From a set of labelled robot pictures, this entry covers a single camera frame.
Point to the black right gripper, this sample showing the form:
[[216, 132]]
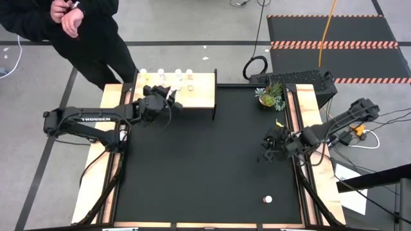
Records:
[[284, 142]]

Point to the small white held object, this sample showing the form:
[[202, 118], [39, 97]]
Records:
[[75, 4]]

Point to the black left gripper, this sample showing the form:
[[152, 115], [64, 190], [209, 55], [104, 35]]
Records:
[[152, 106]]

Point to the pink medicine bottle white cap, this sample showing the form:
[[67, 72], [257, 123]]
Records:
[[160, 72]]

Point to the black hazard-striped floor mat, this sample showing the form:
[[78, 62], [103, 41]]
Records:
[[359, 64], [359, 30]]

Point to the orange power plug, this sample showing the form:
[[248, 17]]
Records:
[[358, 130]]

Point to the person's hand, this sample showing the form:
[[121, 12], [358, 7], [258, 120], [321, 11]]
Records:
[[59, 9], [72, 22]]

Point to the white paper sheet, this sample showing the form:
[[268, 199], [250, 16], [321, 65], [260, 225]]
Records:
[[353, 199]]

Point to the black angled beam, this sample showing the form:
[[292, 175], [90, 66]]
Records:
[[375, 178]]

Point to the white arm base tag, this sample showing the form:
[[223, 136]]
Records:
[[123, 135]]

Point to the wooden shelf with black frame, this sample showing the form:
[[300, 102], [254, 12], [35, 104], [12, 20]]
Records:
[[199, 96]]

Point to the black perforated computer case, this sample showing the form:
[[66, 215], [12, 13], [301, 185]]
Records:
[[298, 77]]

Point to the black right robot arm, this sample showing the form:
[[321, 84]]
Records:
[[337, 123]]

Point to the succulent plant in pot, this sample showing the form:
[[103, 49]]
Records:
[[268, 100]]

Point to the black diagonal frame brace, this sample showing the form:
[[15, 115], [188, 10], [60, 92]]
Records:
[[102, 194], [315, 192]]

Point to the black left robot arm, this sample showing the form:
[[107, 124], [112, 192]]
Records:
[[106, 113]]

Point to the wooden table side board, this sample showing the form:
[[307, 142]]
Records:
[[324, 183], [85, 202]]

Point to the grey panel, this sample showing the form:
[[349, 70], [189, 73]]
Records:
[[405, 205]]

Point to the person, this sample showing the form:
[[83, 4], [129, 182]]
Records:
[[96, 48]]

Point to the small grey floor box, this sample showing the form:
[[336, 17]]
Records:
[[2, 71]]

